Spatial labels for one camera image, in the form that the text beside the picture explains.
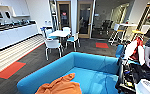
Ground white chair with blue seat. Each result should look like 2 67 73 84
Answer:
44 28 56 40
65 31 82 52
62 26 72 33

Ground white wall cabinets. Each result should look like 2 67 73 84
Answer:
0 0 32 18

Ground yellow bar stool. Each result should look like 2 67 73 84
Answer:
131 24 150 43

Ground blue armchair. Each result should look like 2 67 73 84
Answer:
114 44 126 60

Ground black office chair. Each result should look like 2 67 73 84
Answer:
98 19 112 37

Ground blue sofa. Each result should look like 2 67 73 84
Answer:
16 51 126 94

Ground white round container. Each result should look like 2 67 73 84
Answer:
135 78 150 94

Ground white rectangular high table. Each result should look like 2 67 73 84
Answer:
118 22 139 43

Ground white cloth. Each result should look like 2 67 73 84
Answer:
122 39 146 66

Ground narrow glass side panel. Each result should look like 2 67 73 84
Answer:
48 0 59 32

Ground white kitchen counter cabinets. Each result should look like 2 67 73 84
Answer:
0 22 39 55

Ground orange hoodie with white print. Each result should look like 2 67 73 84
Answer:
34 72 83 94

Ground wooden framed glass door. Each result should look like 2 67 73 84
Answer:
76 0 94 40
56 1 72 32

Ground white bar stool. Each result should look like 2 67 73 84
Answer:
108 23 122 47

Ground red cloth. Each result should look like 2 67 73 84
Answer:
130 35 146 63

